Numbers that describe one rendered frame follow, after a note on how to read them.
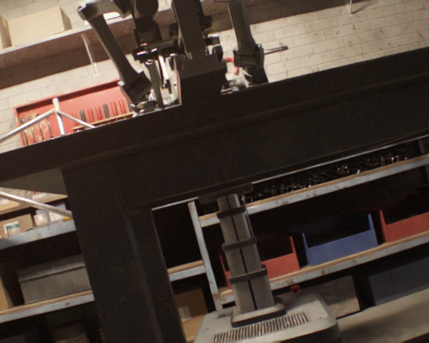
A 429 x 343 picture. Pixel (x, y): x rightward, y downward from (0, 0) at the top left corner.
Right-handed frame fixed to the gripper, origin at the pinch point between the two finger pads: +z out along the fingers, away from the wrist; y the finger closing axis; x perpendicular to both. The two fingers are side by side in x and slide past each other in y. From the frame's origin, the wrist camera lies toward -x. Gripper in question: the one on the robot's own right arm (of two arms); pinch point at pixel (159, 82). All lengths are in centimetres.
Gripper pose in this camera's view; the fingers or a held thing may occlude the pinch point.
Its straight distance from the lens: 132.5
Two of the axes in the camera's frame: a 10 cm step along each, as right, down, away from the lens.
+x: -0.3, 0.5, 10.0
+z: 2.6, 9.7, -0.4
